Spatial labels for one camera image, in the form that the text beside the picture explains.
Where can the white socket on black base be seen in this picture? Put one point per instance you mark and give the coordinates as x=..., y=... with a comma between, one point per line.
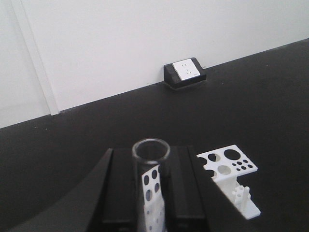
x=183, y=73

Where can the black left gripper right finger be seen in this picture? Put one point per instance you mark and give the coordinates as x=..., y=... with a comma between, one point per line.
x=194, y=203

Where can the white test tube rack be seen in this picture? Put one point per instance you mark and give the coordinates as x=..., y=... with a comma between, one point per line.
x=225, y=165

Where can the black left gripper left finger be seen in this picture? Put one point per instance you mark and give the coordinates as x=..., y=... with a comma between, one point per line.
x=102, y=202

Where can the tall transparent test tube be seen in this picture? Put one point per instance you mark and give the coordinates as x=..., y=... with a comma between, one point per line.
x=150, y=158

